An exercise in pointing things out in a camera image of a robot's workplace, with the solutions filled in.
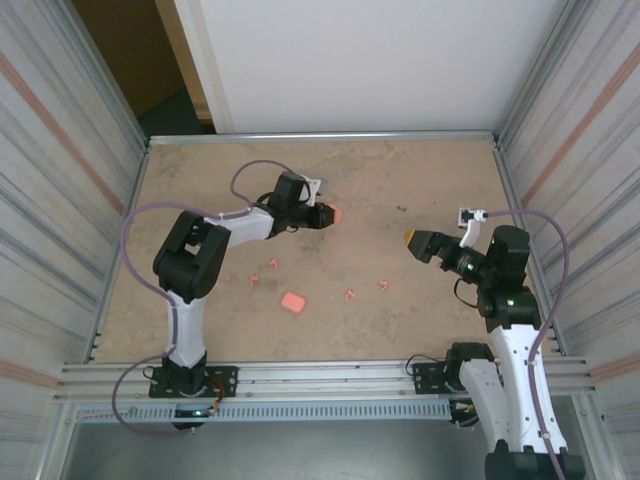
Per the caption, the aluminium arm base rail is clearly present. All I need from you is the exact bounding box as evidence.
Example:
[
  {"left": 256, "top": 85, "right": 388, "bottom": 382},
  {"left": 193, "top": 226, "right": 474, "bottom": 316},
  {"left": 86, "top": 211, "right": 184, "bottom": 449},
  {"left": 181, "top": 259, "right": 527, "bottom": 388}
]
[{"left": 58, "top": 355, "right": 597, "bottom": 403}]

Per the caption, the white slotted cable duct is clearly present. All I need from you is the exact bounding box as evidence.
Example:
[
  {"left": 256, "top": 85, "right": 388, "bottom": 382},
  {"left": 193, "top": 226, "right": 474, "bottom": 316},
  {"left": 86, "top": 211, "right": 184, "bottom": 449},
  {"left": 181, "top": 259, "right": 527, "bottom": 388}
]
[{"left": 74, "top": 402, "right": 454, "bottom": 425}]

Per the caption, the striped corrugated enclosure panel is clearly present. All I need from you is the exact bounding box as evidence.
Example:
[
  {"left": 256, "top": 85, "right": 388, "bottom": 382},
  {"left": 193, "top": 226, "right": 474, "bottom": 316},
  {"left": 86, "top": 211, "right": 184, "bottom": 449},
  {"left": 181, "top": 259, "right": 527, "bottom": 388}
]
[
  {"left": 0, "top": 0, "right": 149, "bottom": 431},
  {"left": 499, "top": 0, "right": 640, "bottom": 416}
]

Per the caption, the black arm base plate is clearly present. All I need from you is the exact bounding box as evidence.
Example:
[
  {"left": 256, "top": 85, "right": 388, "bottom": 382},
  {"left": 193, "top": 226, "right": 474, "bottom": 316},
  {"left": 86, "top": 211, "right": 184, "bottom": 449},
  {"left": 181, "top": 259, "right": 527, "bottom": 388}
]
[
  {"left": 410, "top": 360, "right": 454, "bottom": 396},
  {"left": 148, "top": 365, "right": 239, "bottom": 400}
]

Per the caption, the brown wooden door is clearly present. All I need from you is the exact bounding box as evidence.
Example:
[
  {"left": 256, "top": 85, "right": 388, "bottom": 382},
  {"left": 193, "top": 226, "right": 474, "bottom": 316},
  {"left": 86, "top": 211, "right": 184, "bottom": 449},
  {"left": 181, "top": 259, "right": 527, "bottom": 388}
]
[{"left": 73, "top": 0, "right": 211, "bottom": 121}]

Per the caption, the aluminium frame rail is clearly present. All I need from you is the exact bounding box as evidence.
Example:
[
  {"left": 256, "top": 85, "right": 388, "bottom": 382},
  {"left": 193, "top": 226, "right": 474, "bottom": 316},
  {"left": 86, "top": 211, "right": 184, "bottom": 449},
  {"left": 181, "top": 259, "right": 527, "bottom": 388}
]
[
  {"left": 146, "top": 130, "right": 503, "bottom": 148},
  {"left": 84, "top": 142, "right": 154, "bottom": 364},
  {"left": 492, "top": 139, "right": 569, "bottom": 359}
]

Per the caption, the aluminium corner post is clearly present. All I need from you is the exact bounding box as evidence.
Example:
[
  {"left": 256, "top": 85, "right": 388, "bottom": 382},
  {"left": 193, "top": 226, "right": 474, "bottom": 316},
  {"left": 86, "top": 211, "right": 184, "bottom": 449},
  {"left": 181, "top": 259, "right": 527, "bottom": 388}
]
[{"left": 494, "top": 0, "right": 591, "bottom": 144}]

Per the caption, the white door frame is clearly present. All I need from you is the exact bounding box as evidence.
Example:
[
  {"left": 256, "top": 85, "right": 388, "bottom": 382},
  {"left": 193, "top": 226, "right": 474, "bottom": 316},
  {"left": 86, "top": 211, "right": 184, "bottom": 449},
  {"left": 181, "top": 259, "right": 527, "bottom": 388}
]
[{"left": 154, "top": 0, "right": 236, "bottom": 135}]

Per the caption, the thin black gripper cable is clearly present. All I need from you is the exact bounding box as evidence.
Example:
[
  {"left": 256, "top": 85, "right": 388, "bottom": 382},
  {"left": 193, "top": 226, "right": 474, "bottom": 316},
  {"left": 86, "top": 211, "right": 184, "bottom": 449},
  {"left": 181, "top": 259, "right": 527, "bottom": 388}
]
[{"left": 452, "top": 275, "right": 484, "bottom": 306}]

